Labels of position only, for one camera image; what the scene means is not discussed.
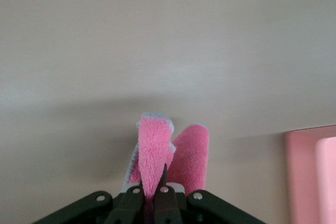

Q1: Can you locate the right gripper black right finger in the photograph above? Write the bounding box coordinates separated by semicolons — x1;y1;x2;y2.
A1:
153;163;185;224

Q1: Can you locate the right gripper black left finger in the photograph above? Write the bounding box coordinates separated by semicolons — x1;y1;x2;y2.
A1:
104;180;145;224

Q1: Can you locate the pink and grey cloth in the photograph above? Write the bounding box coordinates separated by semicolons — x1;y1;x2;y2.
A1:
125;112;211;224

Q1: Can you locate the pink plastic bin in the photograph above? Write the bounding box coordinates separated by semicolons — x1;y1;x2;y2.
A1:
283;125;336;224

